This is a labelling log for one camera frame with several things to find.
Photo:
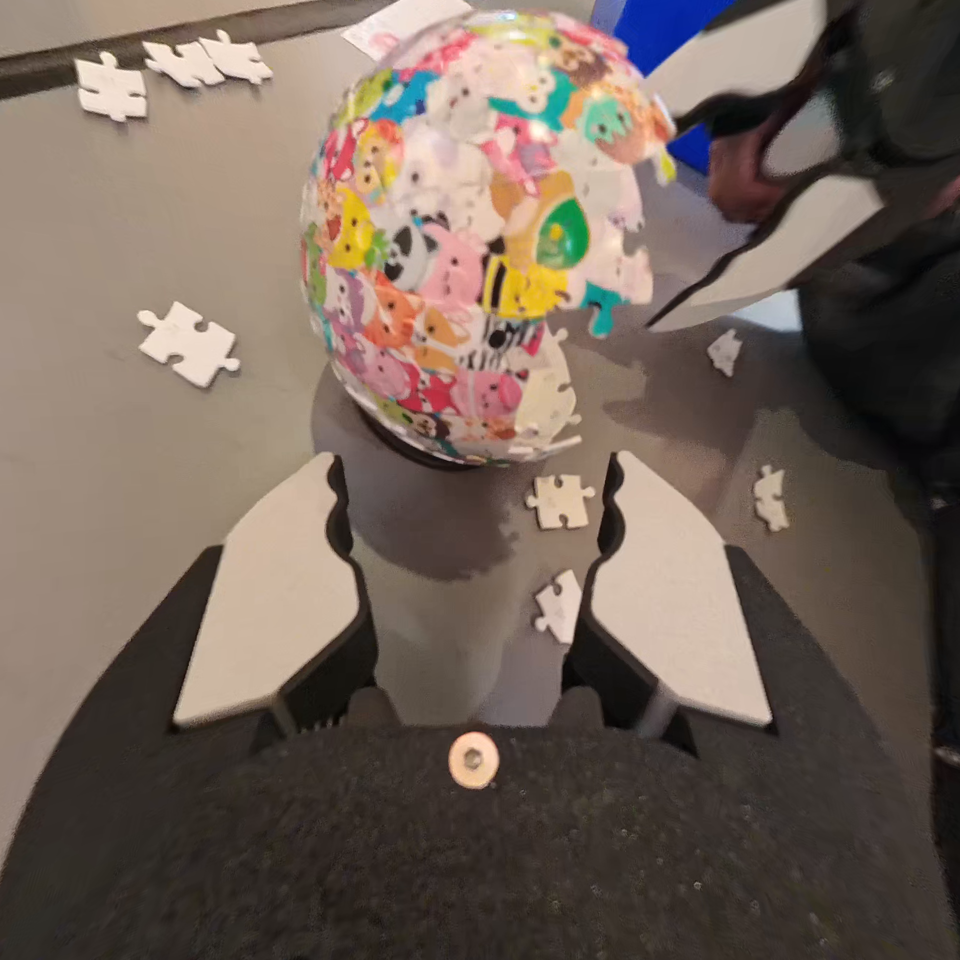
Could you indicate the colourful 3D puzzle ball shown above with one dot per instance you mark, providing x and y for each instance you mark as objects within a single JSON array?
[{"x": 465, "y": 225}]

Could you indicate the blue storage bin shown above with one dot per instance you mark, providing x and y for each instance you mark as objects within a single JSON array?
[{"x": 637, "y": 30}]

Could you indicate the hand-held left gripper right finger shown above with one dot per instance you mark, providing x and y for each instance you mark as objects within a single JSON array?
[{"x": 675, "y": 615}]

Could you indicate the white puzzle piece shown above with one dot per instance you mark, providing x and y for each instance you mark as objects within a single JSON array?
[
  {"x": 112, "y": 86},
  {"x": 559, "y": 607},
  {"x": 240, "y": 58},
  {"x": 184, "y": 66},
  {"x": 561, "y": 504},
  {"x": 771, "y": 499},
  {"x": 725, "y": 352},
  {"x": 187, "y": 345}
]

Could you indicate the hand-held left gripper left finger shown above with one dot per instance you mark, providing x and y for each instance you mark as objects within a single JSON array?
[{"x": 270, "y": 607}]

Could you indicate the printed instruction sheet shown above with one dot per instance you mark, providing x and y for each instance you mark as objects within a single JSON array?
[{"x": 405, "y": 22}]

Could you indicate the black ball stand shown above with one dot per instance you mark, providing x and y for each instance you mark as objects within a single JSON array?
[{"x": 435, "y": 456}]

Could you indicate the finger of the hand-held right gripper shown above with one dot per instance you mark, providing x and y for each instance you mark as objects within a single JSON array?
[
  {"x": 742, "y": 52},
  {"x": 787, "y": 255}
]

